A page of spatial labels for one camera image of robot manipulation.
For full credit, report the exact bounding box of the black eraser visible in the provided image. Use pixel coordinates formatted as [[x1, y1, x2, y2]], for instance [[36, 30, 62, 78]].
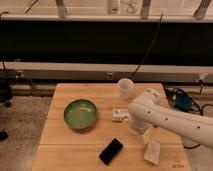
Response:
[[99, 138, 123, 165]]

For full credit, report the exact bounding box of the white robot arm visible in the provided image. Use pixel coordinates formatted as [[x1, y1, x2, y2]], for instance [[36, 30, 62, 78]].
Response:
[[128, 88, 213, 149]]

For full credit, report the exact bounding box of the white sponge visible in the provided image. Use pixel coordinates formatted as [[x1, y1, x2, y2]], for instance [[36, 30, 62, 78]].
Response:
[[144, 141, 161, 165]]

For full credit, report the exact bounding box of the clear plastic cup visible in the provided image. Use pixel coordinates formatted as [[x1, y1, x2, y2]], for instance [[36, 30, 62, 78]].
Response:
[[118, 78, 134, 99]]

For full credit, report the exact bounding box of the white plastic bottle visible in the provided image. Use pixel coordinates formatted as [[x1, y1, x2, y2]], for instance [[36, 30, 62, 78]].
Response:
[[112, 109, 129, 122]]

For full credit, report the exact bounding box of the green bowl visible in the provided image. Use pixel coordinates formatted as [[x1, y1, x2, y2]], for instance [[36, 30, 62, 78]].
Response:
[[64, 99, 98, 130]]

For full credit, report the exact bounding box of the black hanging cable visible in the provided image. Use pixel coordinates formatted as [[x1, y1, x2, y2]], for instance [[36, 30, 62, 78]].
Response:
[[129, 13, 164, 81]]

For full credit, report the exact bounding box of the blue box with cables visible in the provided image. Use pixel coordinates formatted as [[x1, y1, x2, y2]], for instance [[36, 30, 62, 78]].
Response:
[[174, 94, 192, 112]]

